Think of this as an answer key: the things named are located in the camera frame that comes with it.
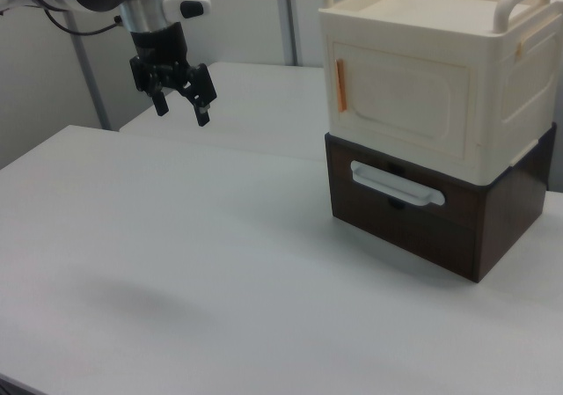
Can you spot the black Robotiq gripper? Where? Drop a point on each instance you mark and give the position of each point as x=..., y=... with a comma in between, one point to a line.
x=158, y=47

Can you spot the cream cabinet door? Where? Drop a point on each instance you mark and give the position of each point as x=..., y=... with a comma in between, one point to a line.
x=404, y=91

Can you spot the cream plastic toolbox lid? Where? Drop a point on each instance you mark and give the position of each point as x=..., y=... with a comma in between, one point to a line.
x=519, y=96

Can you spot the dark brown drawer box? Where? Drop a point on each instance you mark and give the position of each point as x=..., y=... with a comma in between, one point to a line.
x=497, y=232

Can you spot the grey partition post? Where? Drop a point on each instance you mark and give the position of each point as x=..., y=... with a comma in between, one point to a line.
x=290, y=16
x=90, y=78

